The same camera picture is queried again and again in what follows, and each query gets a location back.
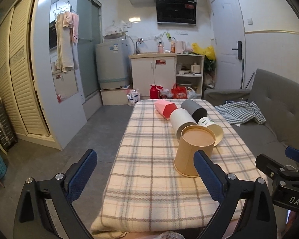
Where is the cream cup with green print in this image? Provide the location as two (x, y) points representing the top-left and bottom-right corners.
(198, 117), (224, 146)

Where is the grey washing machine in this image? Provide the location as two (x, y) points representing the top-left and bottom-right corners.
(95, 38), (130, 90)

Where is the blue checked cloth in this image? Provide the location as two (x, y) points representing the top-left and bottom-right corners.
(214, 101), (267, 125)

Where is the pink and red carton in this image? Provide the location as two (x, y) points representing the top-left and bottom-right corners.
(154, 99), (178, 120)

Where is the plaid blanket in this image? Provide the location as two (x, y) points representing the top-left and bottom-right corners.
(91, 99), (268, 232)

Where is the white washing machine base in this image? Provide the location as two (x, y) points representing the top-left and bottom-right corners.
(100, 88), (131, 106)

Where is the brown paper cup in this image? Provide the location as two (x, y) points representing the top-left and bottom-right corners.
(174, 125), (216, 178)

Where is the pink hanging towel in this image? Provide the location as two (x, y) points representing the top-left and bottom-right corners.
(62, 12), (79, 43)

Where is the black range hood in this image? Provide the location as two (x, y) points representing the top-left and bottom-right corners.
(153, 0), (198, 26)

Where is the beige hanging towel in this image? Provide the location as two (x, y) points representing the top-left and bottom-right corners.
(55, 12), (75, 72)

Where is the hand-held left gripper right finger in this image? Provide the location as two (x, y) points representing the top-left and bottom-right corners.
(193, 150), (278, 239)

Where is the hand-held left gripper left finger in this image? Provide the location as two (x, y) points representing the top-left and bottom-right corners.
(16, 149), (98, 239)

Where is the grey paper cup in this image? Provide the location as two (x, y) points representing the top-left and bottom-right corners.
(181, 99), (208, 121)

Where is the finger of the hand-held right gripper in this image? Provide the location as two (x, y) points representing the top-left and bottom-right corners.
(255, 154), (289, 178)
(285, 146), (299, 165)

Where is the black door handle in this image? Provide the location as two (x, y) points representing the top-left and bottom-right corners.
(232, 40), (243, 60)

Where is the yellow plastic bag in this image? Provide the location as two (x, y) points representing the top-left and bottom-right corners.
(192, 43), (216, 61)

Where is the frosted glass door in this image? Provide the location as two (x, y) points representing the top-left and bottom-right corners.
(77, 0), (102, 102)

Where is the white printed packet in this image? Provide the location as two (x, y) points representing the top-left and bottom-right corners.
(126, 89), (140, 106)

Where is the white paper cup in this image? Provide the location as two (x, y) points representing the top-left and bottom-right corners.
(170, 108), (198, 139)

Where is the white door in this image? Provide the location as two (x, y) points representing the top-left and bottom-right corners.
(210, 0), (246, 90)

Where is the white plastic bag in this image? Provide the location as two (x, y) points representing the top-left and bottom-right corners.
(187, 87), (201, 99)

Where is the white open shelf unit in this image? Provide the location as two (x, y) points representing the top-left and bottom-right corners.
(176, 54), (205, 99)

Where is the dark ribbed suitcase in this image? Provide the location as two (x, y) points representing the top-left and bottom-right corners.
(0, 102), (18, 151)

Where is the red shopping bag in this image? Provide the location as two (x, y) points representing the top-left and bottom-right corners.
(171, 83), (188, 99)

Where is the grey sofa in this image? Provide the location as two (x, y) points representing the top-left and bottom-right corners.
(204, 68), (299, 170)

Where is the cream louvered wardrobe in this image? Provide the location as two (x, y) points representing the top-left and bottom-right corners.
(0, 0), (51, 136)

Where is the red thermos jug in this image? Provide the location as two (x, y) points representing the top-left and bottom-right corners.
(149, 84), (160, 99)

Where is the wall mirror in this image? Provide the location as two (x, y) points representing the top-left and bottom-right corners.
(49, 0), (79, 104)

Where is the white electric kettle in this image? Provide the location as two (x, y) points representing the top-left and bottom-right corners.
(174, 40), (186, 54)

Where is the white sink cabinet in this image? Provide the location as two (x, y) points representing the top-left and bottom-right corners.
(129, 53), (177, 99)

